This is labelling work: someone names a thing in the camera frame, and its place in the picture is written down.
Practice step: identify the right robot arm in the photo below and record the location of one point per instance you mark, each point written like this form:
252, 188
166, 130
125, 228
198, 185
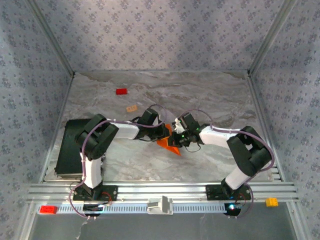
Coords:
250, 152

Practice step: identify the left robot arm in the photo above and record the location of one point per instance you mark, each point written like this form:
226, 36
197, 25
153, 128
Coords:
97, 137

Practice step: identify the tan toy brick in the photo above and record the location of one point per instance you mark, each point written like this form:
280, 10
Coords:
131, 108

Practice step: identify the small red toy brick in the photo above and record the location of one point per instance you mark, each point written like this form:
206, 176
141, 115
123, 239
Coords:
121, 91

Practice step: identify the black controller board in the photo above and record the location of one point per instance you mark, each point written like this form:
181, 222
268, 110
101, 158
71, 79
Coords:
92, 210
232, 210

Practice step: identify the black flat case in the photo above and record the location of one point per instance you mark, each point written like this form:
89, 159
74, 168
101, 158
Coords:
67, 150

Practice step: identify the yellow toy brick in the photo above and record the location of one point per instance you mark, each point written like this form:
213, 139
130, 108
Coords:
272, 202

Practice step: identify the large red toy brick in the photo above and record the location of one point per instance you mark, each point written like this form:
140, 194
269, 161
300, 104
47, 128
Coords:
48, 210

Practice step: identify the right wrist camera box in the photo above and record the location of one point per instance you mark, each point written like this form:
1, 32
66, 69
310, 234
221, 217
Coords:
190, 121

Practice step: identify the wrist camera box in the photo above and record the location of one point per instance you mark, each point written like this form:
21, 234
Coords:
190, 121
148, 116

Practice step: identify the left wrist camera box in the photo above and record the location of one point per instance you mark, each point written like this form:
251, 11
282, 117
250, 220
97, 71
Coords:
148, 116

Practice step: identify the wide aluminium mounting rail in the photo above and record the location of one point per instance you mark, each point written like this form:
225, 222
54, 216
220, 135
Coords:
160, 190

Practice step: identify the aluminium frame rail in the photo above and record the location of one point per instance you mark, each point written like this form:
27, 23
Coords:
257, 100
65, 100
160, 71

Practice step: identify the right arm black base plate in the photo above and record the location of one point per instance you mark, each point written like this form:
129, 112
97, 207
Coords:
213, 192

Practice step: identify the white plastic bracket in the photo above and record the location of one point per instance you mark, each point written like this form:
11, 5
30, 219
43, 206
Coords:
160, 207

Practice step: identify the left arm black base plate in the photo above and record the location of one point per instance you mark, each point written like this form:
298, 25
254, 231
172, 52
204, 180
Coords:
111, 192

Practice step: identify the aluminium frame post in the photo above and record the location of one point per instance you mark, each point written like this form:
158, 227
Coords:
52, 37
28, 222
296, 222
270, 37

